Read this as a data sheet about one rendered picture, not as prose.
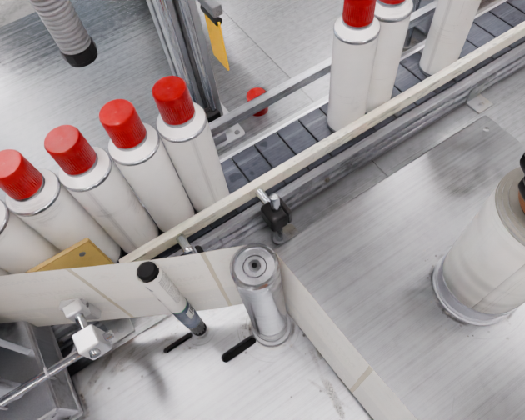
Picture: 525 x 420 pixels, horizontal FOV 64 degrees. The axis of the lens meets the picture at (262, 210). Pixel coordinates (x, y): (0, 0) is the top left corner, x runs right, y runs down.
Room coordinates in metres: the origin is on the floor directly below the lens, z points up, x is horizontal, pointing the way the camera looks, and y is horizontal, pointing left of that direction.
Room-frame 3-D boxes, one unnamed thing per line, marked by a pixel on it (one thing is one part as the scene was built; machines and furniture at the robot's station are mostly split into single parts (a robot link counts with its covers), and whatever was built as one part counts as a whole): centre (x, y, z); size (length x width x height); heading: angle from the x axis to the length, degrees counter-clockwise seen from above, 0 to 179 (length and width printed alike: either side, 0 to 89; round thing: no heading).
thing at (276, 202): (0.25, -0.02, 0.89); 0.03 x 0.03 x 0.12; 24
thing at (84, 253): (0.20, 0.23, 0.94); 0.10 x 0.01 x 0.09; 114
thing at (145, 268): (0.13, 0.10, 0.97); 0.02 x 0.02 x 0.19
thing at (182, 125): (0.30, 0.06, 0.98); 0.05 x 0.05 x 0.20
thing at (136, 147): (0.28, 0.11, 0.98); 0.05 x 0.05 x 0.20
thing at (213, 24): (0.34, 0.01, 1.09); 0.03 x 0.01 x 0.06; 24
